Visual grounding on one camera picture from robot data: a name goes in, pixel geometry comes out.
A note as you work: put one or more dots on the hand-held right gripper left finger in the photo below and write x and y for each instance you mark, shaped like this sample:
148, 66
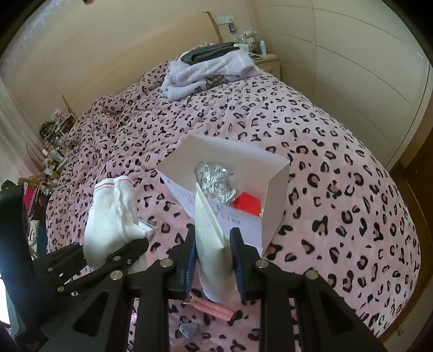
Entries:
192, 257

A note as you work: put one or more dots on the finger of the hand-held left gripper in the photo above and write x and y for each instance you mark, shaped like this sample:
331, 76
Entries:
132, 252
61, 259

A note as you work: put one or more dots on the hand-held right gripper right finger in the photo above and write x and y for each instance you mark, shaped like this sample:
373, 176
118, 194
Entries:
242, 281

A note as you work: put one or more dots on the white cream tube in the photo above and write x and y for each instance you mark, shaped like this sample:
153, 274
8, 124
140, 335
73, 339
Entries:
211, 237

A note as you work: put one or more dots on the red fries box toy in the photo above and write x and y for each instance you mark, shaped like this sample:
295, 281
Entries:
247, 203

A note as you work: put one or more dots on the silver foil wrapper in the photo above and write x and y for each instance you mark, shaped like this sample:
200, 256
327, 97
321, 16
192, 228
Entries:
213, 181

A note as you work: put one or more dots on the white paper box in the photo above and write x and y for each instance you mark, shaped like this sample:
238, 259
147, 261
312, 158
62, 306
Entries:
236, 159

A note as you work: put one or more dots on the white tissue packet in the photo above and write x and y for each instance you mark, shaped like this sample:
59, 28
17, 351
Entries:
149, 229

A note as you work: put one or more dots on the small blue wrapper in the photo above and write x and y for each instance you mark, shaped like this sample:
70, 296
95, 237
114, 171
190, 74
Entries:
188, 330

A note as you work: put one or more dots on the cluttered shelf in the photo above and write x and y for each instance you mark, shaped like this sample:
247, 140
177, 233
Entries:
57, 135

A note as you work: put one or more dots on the pink leopard print blanket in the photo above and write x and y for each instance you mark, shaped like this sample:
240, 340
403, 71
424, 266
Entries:
321, 135

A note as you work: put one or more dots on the folded lavender towel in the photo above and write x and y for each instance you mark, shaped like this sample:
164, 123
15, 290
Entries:
209, 74

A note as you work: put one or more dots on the dark grey folded clothes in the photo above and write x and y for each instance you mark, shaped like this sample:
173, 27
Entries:
209, 50

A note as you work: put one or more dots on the wooden nightstand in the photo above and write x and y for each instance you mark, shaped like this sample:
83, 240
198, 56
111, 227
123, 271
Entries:
269, 64

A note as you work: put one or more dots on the white wardrobe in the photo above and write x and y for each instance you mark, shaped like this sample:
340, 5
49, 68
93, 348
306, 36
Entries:
355, 67

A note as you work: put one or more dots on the wall socket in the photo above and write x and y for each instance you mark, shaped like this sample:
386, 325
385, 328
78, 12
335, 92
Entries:
224, 21

